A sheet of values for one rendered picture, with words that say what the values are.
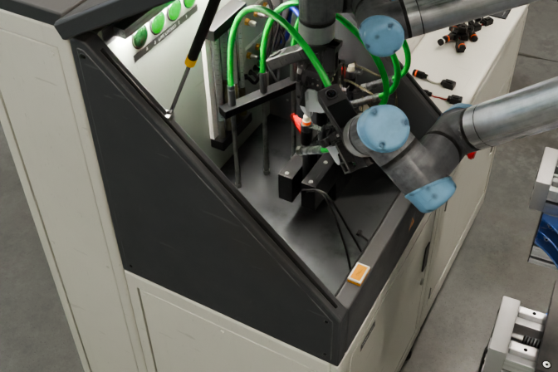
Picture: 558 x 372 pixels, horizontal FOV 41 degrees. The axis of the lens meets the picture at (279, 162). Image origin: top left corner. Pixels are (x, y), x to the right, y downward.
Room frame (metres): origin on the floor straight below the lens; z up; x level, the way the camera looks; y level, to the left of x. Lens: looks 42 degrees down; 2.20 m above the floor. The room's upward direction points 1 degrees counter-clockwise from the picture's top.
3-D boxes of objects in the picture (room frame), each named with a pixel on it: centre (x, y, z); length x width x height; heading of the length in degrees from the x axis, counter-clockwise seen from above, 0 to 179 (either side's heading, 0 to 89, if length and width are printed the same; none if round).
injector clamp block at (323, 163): (1.44, -0.12, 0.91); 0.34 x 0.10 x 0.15; 150
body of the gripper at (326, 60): (1.33, -0.09, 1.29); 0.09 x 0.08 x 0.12; 60
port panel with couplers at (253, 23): (1.68, 0.04, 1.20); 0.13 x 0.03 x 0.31; 150
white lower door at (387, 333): (1.21, -0.28, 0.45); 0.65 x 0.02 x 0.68; 150
